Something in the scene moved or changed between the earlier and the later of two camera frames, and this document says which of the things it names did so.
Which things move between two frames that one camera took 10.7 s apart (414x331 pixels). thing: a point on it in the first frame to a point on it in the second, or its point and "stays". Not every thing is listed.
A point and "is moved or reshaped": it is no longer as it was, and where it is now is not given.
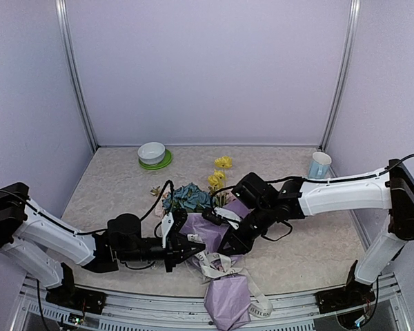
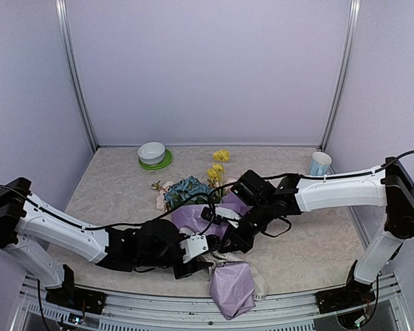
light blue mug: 319,165 stays
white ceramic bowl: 151,153 stays
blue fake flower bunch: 188,196 is moved or reshaped
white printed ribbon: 229,292 to 259,291
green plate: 163,163 stays
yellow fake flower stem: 217,181 is moved or reshaped
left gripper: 176,252 to 194,266
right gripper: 241,245 stays
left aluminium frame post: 61,7 stays
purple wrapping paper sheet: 228,297 is moved or reshaped
